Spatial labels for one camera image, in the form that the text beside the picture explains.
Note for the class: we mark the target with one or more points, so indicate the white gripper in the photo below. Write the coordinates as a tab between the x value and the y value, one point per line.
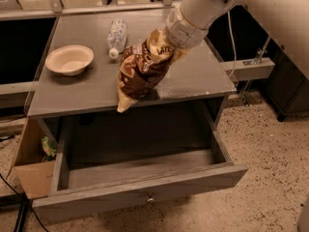
185	30

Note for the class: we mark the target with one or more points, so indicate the brown chip bag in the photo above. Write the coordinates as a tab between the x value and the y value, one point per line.
142	67

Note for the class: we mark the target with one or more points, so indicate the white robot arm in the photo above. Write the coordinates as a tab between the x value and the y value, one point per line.
272	196

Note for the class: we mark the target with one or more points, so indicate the grey open top drawer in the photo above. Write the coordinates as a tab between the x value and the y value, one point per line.
109	161

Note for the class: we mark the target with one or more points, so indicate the grey wooden cabinet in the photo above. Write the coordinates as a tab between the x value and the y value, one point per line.
198	75

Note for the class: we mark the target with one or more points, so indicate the clear plastic water bottle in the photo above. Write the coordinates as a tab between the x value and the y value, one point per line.
116	39

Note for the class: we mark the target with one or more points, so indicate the white paper bowl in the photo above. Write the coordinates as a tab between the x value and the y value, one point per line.
69	60

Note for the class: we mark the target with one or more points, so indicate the green snack packet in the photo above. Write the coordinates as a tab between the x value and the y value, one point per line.
48	148

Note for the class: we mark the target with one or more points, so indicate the brown cardboard box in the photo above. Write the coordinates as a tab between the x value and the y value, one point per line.
34	174

